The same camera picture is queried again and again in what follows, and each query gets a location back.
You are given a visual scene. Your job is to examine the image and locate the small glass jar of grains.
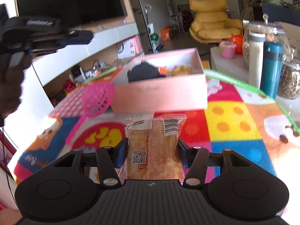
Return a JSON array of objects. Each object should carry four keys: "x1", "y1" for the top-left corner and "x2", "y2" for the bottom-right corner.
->
[{"x1": 277, "y1": 48, "x2": 299, "y2": 100}]

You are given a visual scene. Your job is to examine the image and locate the yellow lounge chair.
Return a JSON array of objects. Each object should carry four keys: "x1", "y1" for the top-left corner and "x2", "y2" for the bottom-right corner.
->
[{"x1": 189, "y1": 0, "x2": 243, "y2": 44}]

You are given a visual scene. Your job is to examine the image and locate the white wall shelf unit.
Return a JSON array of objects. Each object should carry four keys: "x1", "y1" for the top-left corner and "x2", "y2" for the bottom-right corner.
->
[{"x1": 32, "y1": 21, "x2": 143, "y2": 94}]

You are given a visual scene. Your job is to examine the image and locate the pink cardboard box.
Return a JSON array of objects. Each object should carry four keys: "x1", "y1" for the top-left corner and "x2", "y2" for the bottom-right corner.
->
[{"x1": 110, "y1": 48, "x2": 208, "y2": 113}]

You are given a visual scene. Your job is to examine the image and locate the orange round toy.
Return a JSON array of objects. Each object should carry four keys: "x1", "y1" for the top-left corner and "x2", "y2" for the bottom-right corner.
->
[{"x1": 229, "y1": 35, "x2": 243, "y2": 55}]

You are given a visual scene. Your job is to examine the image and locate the colourful cartoon play mat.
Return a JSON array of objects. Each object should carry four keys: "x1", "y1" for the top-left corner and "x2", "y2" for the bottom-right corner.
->
[{"x1": 8, "y1": 75, "x2": 299, "y2": 188}]

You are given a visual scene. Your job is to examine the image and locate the glass jar of nuts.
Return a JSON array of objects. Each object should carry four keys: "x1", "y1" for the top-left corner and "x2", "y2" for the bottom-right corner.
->
[{"x1": 242, "y1": 20, "x2": 250, "y2": 66}]

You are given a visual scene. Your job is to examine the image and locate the white side table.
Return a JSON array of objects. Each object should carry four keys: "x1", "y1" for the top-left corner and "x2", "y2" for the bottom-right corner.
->
[{"x1": 210, "y1": 47, "x2": 299, "y2": 127}]

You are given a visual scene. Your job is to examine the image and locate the teal thermos bottle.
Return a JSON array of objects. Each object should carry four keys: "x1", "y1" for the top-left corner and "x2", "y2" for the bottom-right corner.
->
[{"x1": 260, "y1": 42, "x2": 283, "y2": 99}]

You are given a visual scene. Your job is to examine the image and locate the yellow plush toy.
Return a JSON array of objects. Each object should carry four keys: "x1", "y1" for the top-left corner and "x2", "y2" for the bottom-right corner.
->
[{"x1": 168, "y1": 65, "x2": 192, "y2": 77}]

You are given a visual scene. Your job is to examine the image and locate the pink toy strainer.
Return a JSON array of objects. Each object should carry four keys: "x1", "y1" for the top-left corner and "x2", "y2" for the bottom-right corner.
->
[{"x1": 65, "y1": 82, "x2": 114, "y2": 144}]

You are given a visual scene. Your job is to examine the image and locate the packaged bread snack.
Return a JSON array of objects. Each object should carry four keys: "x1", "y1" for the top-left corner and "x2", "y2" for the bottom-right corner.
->
[{"x1": 118, "y1": 114, "x2": 187, "y2": 182}]

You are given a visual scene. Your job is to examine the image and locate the dark blue cabinet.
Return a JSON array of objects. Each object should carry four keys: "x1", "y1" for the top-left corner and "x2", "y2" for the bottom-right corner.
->
[{"x1": 261, "y1": 3, "x2": 300, "y2": 26}]

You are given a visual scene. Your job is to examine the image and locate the white canister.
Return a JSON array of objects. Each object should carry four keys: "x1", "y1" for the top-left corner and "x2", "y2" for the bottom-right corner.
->
[{"x1": 247, "y1": 14, "x2": 285, "y2": 89}]

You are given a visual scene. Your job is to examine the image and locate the pink toy bucket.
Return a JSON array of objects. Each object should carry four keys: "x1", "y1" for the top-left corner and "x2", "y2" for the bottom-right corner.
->
[{"x1": 218, "y1": 41, "x2": 237, "y2": 59}]

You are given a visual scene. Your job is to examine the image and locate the black cloth item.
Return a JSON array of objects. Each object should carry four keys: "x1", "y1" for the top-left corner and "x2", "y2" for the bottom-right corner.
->
[{"x1": 127, "y1": 61, "x2": 166, "y2": 82}]

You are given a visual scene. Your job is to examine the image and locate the black television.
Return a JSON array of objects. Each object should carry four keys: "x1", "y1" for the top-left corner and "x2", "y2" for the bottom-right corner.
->
[{"x1": 15, "y1": 0, "x2": 127, "y2": 27}]

